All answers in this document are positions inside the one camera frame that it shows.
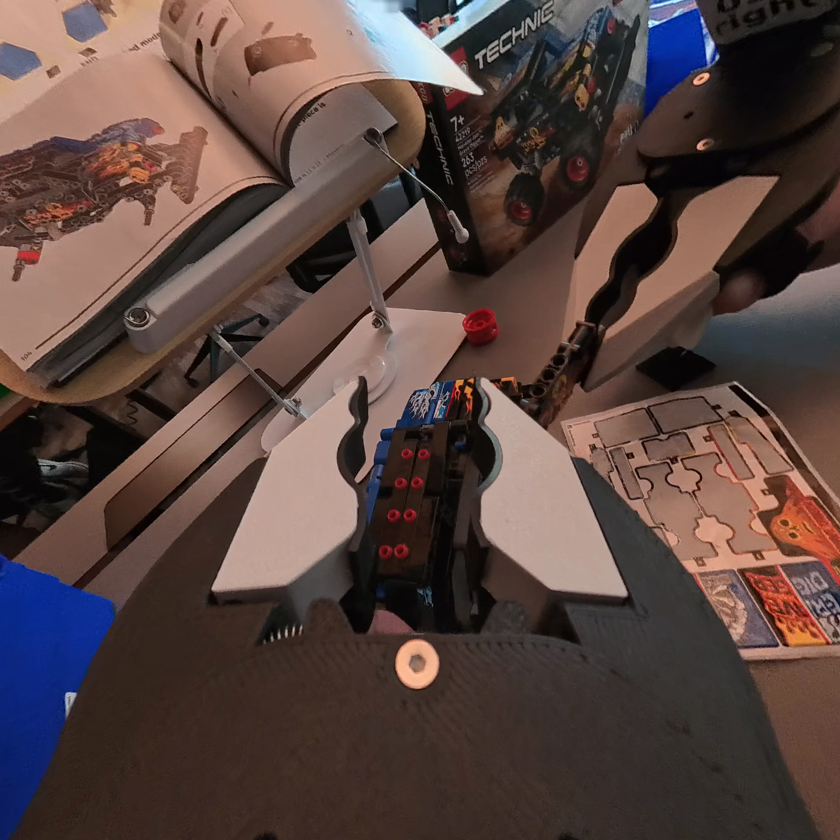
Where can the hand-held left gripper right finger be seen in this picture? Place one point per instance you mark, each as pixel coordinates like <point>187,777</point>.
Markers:
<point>551,525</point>

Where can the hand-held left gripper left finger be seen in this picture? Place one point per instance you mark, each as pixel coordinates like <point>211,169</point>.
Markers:
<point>289,512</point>

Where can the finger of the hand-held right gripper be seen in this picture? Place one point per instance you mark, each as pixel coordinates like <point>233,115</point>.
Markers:
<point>604,243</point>
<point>682,262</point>

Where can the blue black toy brick truck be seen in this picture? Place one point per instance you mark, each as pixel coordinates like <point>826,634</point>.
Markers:
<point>413,499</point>

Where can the black flame sticker brick panel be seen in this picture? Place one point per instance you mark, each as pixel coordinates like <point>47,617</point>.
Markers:
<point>558,367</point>

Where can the printed task sheet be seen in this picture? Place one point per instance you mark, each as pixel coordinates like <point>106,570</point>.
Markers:
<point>39,26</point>

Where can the person's right hand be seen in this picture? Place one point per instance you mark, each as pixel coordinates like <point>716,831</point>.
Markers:
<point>748,294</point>

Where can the black square tile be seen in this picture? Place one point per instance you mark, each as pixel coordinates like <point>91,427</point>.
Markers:
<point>676,369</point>

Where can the brick set box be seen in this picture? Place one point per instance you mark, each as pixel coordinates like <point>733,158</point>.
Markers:
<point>525,131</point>

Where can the sticker sheet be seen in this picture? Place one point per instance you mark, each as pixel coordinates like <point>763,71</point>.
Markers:
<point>689,472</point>

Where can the red wheel rim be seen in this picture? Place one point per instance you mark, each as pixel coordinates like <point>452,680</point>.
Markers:
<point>480,326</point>

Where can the white book stand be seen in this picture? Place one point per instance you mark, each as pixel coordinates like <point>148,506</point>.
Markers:
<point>420,334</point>

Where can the grey sneaker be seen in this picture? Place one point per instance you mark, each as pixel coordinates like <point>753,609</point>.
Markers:
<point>62,471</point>

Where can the blue storage bin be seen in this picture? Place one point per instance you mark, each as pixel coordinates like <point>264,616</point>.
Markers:
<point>46,656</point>

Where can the instruction booklet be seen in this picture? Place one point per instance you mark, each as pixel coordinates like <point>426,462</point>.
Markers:
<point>131,216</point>

